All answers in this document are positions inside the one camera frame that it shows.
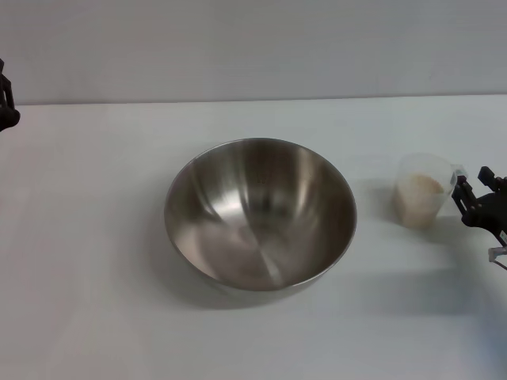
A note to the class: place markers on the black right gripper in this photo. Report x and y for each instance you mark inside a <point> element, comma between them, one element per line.
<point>489,215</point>

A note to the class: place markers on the clear plastic measuring cup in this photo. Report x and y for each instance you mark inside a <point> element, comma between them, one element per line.
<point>416,213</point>

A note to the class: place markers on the white uncooked rice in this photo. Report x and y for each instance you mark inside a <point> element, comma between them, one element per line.
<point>418,198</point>

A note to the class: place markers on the stainless steel mixing bowl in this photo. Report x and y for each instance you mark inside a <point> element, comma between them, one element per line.
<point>257,213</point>

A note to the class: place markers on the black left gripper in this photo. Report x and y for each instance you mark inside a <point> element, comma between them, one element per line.
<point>8,118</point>

